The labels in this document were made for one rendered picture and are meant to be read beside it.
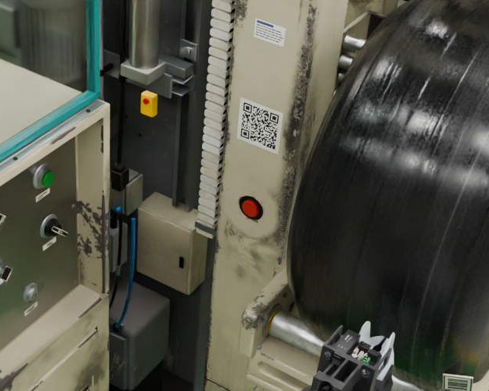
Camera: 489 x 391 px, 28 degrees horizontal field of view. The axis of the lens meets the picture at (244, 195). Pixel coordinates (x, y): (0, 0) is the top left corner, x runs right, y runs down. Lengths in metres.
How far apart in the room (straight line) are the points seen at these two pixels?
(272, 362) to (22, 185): 0.51
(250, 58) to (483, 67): 0.37
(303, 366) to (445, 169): 0.52
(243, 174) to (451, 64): 0.44
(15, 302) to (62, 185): 0.19
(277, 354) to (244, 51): 0.51
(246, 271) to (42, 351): 0.37
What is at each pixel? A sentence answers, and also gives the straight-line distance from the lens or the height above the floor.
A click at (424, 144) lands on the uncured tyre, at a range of 1.23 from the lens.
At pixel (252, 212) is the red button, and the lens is 1.59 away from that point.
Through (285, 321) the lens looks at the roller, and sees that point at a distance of 1.60.
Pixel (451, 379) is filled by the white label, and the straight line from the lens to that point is 1.37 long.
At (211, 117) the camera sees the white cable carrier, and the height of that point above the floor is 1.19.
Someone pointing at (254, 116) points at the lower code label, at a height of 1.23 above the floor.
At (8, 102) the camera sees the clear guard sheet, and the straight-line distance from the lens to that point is 1.30.
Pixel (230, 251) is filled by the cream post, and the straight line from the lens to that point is 1.67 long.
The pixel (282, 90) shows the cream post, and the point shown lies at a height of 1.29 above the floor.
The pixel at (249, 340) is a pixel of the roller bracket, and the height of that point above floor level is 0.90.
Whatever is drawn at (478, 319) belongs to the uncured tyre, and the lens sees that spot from 1.28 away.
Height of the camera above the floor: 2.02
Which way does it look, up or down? 36 degrees down
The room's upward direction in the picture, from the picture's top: 6 degrees clockwise
